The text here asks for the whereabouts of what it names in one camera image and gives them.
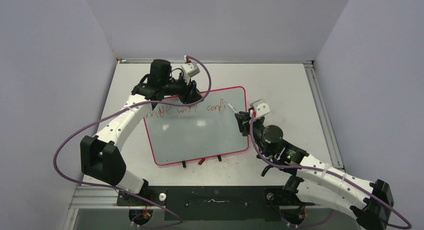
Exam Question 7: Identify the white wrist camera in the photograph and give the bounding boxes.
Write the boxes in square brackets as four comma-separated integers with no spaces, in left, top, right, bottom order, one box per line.
[180,60,200,85]
[250,99,271,119]

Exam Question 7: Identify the aluminium rail frame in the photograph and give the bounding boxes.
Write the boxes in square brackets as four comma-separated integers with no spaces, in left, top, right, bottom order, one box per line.
[67,58,368,209]

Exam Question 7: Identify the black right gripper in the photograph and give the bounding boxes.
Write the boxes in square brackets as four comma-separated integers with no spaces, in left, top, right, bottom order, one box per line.
[236,111,272,157]

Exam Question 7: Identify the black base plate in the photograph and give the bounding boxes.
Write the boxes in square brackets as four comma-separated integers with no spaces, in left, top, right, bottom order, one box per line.
[115,186,316,222]

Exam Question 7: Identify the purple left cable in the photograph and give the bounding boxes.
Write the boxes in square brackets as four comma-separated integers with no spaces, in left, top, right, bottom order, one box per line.
[52,55,213,229]

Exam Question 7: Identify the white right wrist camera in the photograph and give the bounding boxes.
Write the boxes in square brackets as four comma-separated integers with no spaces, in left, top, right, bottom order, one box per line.
[250,99,271,119]

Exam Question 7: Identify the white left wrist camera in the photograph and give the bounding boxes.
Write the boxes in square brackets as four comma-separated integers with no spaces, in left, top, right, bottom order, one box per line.
[180,60,200,85]

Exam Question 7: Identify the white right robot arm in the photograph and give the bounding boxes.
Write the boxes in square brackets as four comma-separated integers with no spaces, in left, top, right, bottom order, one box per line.
[234,109,394,229]

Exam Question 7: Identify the whiteboard with pink frame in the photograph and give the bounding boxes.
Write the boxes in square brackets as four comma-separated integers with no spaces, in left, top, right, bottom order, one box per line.
[144,86,249,166]

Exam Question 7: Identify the purple cable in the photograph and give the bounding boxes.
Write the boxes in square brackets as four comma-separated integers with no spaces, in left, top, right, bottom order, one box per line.
[52,55,213,229]
[248,114,413,230]

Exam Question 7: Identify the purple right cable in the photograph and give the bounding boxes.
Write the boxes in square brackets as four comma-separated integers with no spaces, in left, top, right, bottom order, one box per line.
[248,114,413,230]

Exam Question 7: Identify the white whiteboard marker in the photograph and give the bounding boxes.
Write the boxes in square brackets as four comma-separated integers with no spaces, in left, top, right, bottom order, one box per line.
[227,103,238,114]

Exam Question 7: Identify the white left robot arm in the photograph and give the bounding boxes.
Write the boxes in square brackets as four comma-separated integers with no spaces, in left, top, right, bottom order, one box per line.
[80,59,202,205]

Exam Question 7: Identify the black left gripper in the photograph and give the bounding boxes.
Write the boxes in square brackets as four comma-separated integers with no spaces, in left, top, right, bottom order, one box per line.
[161,73,204,105]

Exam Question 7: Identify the red marker cap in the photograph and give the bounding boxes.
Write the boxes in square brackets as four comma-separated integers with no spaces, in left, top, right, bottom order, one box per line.
[197,158,206,165]

